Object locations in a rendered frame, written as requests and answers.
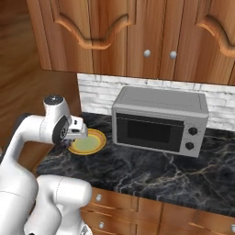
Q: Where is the wooden drawer front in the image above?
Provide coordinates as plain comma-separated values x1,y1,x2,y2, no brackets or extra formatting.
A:
89,186,140,213
80,208,136,235

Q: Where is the black glass oven door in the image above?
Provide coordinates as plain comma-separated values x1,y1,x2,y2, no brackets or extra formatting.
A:
115,112,185,153

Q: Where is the wooden wall cupboard door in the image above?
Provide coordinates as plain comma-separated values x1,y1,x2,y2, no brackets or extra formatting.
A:
45,0,163,79
159,0,235,87

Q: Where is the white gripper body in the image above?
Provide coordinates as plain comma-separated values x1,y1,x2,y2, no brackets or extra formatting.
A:
65,122,89,141

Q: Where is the grey toaster oven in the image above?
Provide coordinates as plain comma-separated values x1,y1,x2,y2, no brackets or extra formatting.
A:
111,85,210,159

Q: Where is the wooden base cupboard front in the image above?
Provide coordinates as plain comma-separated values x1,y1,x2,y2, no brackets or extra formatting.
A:
159,203,235,235

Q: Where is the black oven knob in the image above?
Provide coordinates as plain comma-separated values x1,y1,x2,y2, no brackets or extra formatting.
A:
187,126,199,137
185,140,196,151

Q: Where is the yellow plate with green centre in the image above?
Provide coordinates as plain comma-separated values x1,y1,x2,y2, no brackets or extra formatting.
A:
67,128,107,156

